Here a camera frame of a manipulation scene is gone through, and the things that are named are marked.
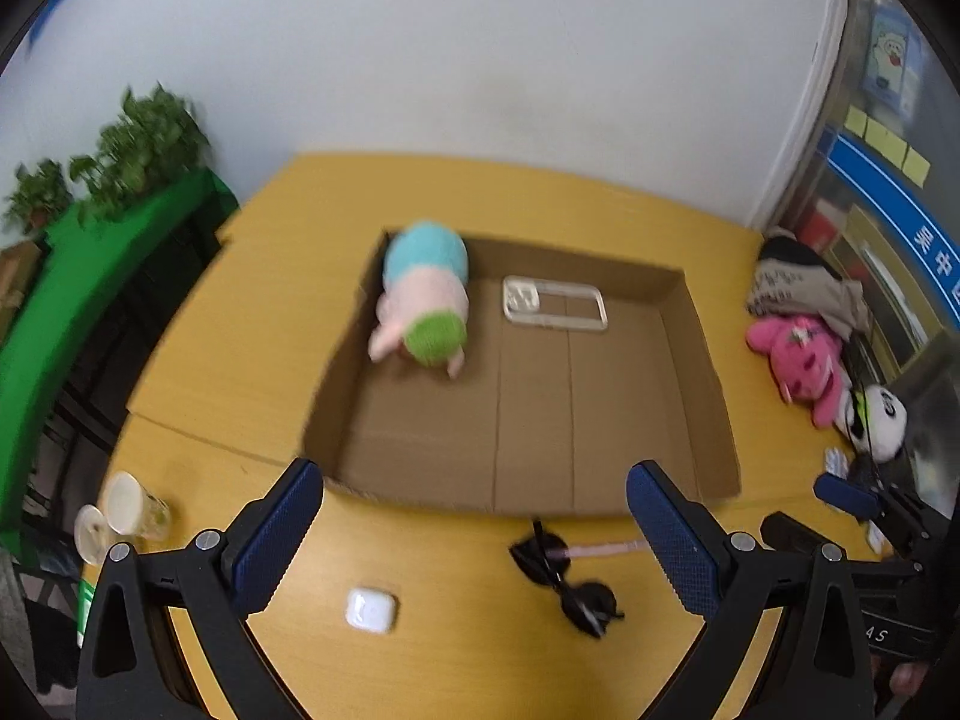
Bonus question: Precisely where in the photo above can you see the black sunglasses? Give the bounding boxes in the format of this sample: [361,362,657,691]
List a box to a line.
[508,518,625,639]

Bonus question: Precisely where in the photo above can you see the white earbuds case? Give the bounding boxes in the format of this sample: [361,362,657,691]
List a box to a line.
[345,587,398,635]

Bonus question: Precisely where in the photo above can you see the pink pen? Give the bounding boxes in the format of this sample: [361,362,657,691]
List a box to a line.
[545,539,649,561]

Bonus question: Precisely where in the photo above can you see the white small packet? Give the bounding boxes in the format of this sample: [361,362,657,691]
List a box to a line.
[823,447,851,479]

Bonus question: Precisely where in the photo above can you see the panda plush toy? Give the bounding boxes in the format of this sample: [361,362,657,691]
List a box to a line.
[835,383,908,463]

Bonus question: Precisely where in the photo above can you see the clear plastic cup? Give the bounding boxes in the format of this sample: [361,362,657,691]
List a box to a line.
[73,472,172,566]

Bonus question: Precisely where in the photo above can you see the grey black cloth bag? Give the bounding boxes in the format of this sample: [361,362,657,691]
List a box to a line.
[745,229,872,341]

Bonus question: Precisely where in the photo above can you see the shallow brown cardboard box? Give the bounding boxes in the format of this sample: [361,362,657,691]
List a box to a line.
[301,238,740,517]

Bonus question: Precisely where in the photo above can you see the yellow sticky note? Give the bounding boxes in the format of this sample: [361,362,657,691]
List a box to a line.
[864,117,908,169]
[901,146,931,187]
[844,104,869,138]

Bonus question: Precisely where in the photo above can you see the white clear phone case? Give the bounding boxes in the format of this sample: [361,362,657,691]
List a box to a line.
[501,277,608,333]

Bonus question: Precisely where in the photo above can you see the green cloth covered table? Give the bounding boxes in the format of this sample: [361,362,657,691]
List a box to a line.
[2,169,238,561]

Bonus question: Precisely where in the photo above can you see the small brown cardboard box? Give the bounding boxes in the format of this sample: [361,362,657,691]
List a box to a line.
[0,241,43,338]

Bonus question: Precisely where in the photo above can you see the cartoon sheep poster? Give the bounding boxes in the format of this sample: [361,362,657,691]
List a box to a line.
[862,5,924,121]

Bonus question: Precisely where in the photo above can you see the blue pink green plush toy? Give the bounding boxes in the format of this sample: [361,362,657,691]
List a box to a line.
[368,221,470,379]

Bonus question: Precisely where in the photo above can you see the small potted green plant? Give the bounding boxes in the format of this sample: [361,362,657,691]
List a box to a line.
[2,160,73,234]

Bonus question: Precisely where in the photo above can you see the large potted green plant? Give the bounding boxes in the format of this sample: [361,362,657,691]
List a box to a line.
[68,83,210,221]

